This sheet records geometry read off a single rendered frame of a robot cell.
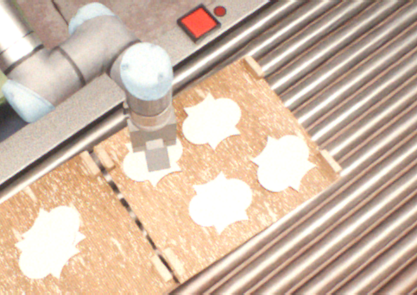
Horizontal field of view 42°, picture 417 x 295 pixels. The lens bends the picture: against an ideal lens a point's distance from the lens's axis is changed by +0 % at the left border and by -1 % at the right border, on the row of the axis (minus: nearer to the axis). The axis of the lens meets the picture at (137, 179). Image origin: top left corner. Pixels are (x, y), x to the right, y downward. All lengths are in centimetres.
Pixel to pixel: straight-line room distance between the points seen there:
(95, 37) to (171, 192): 43
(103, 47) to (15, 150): 47
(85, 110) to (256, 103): 38
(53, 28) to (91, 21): 162
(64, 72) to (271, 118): 55
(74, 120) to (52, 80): 43
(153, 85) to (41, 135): 50
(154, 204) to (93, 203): 13
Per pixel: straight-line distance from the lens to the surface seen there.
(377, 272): 121
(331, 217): 121
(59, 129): 125
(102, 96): 127
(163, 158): 99
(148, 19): 247
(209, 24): 134
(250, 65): 125
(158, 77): 80
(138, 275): 112
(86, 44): 85
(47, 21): 252
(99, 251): 113
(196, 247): 113
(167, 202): 115
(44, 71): 83
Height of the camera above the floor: 204
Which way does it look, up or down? 72 degrees down
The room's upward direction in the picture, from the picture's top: 9 degrees counter-clockwise
